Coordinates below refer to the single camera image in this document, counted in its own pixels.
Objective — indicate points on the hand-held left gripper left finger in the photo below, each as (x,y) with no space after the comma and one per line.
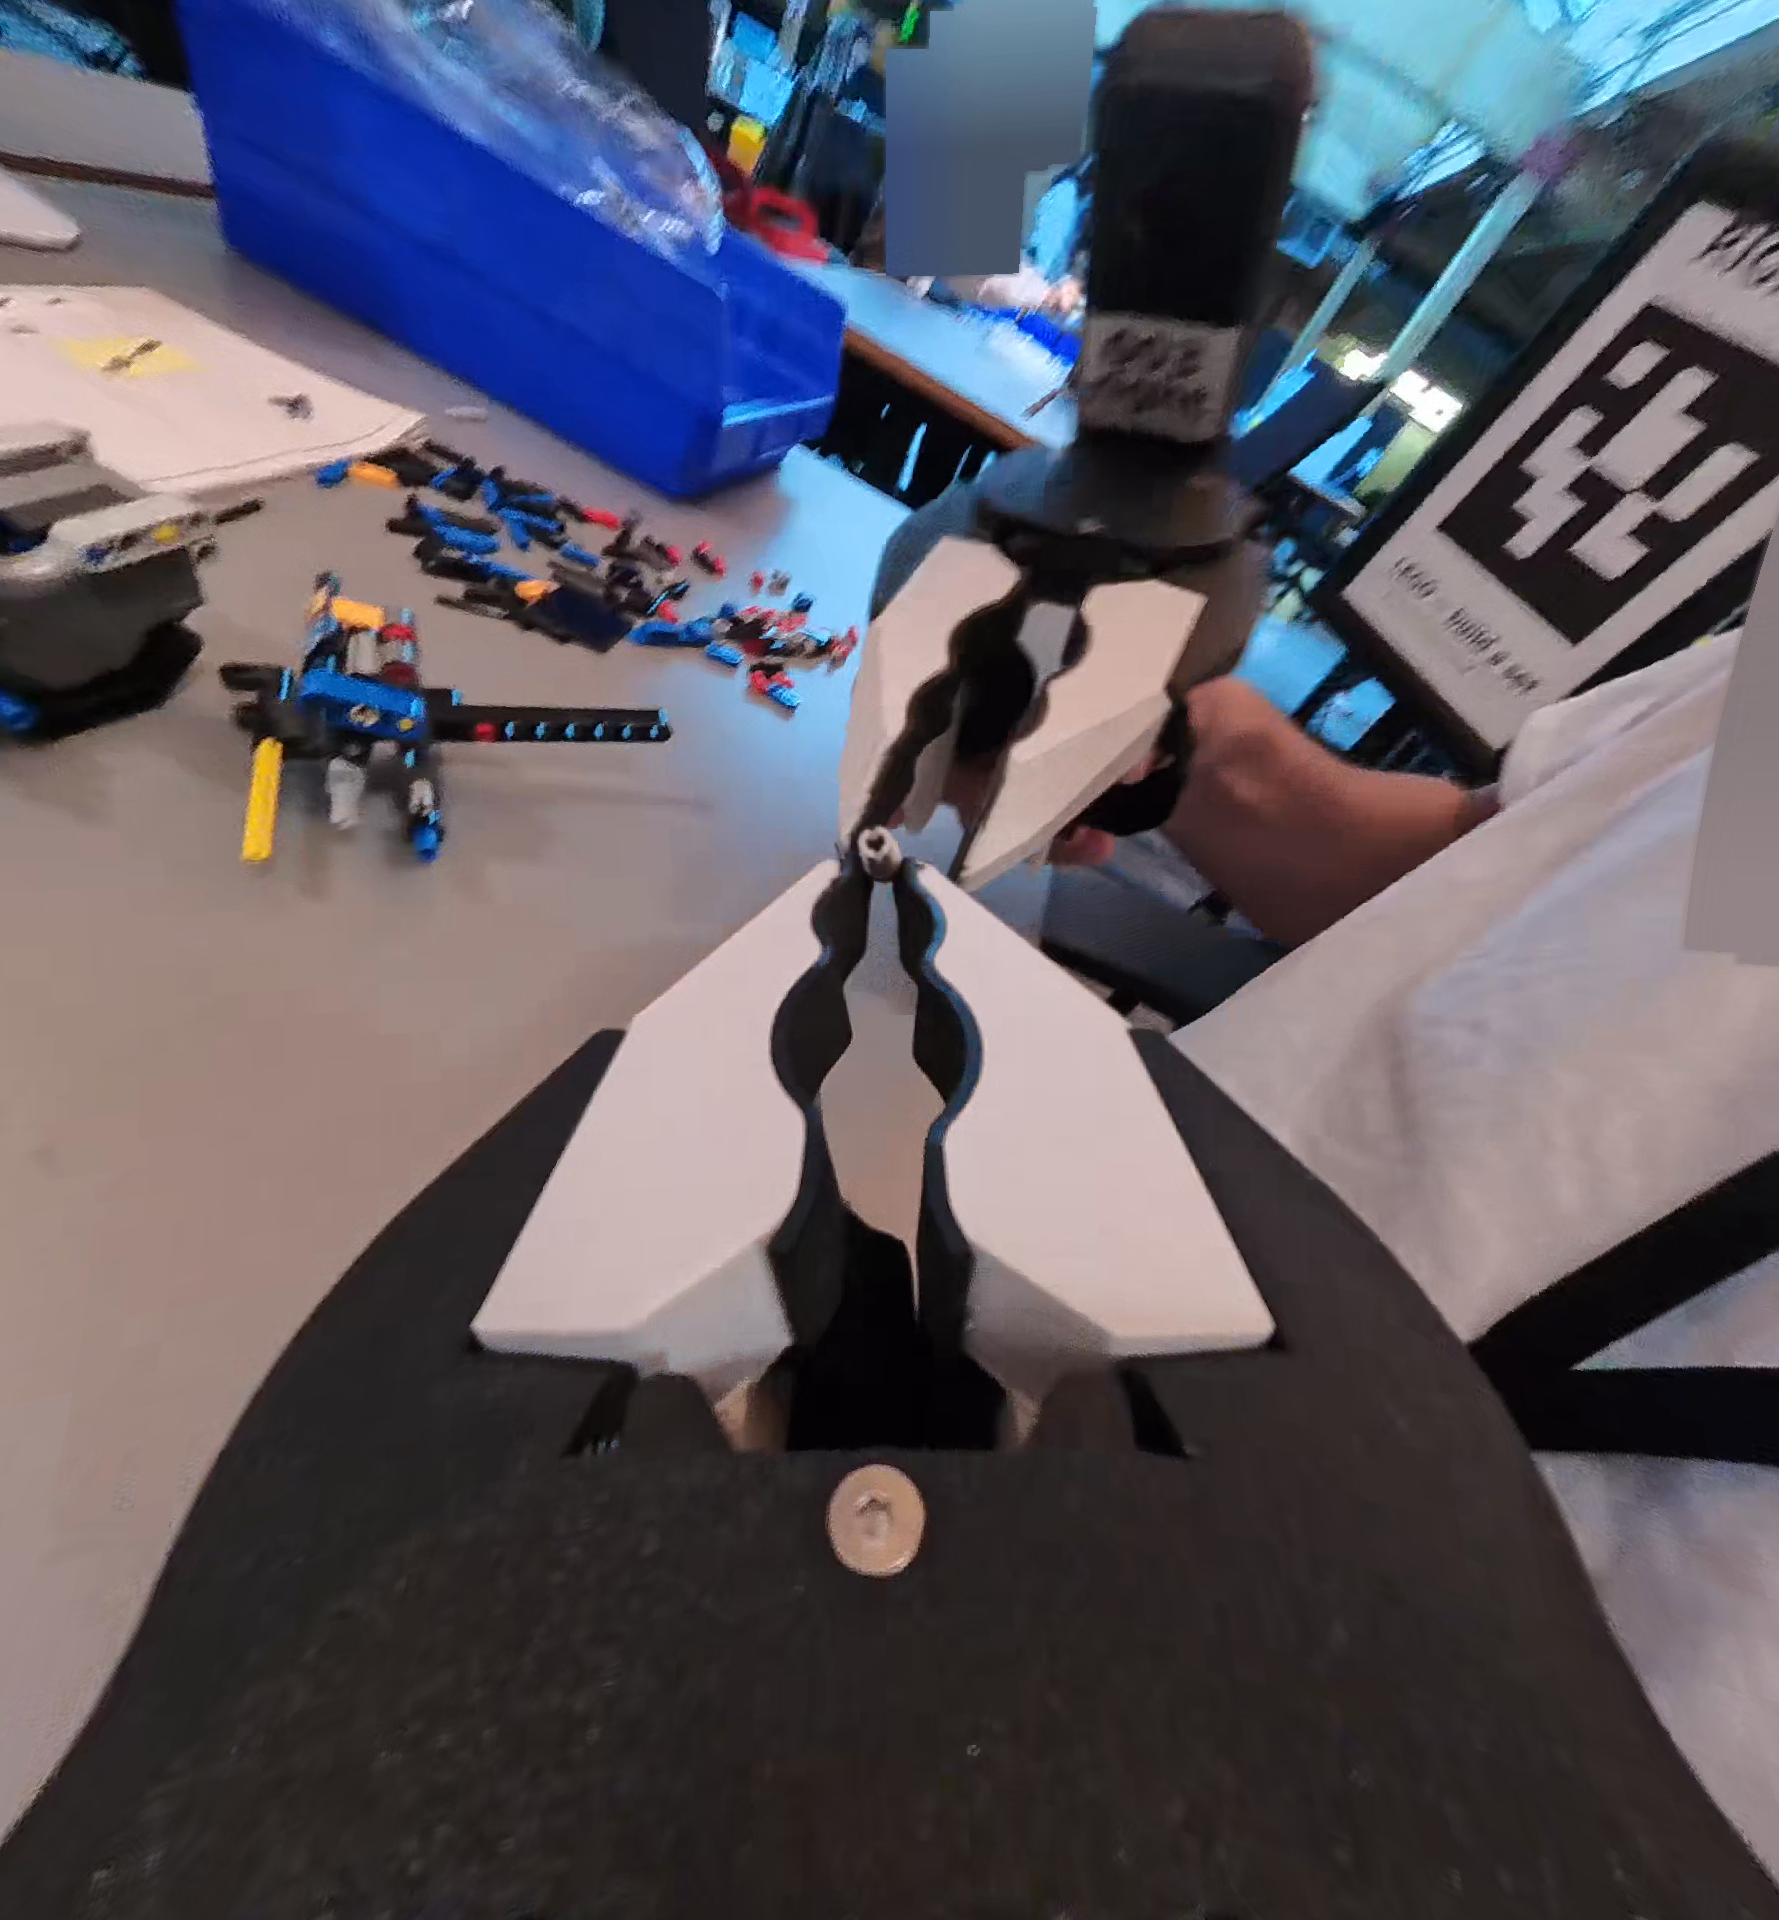
(649,1185)

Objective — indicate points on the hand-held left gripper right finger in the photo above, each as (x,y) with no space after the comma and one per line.
(1084,1185)

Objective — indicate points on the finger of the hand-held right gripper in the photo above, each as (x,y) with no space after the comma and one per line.
(1113,675)
(904,660)

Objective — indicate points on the small grey lego connector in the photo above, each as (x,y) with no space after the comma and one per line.
(874,854)

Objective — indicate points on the person's right forearm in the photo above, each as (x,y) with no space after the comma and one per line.
(1407,841)

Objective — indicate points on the pile of loose lego pieces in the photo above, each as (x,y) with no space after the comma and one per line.
(561,585)

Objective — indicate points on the lego assembly with yellow axle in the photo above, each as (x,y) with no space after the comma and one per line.
(358,706)

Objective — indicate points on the grey black lego vehicle assembly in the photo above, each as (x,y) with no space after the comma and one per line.
(49,585)

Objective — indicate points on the person's right hand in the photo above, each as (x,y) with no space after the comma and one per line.
(1248,810)

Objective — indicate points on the grey background table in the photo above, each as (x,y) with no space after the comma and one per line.
(935,331)

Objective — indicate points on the red chair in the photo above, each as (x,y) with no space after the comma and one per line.
(778,219)

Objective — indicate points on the black framed marker sign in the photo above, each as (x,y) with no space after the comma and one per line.
(1624,449)

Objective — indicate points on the blue plastic storage bin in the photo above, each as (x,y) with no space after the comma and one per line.
(453,255)

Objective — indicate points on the clear plastic bag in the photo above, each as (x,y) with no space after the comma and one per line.
(561,105)

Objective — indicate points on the white instruction booklet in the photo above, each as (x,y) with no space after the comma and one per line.
(110,390)

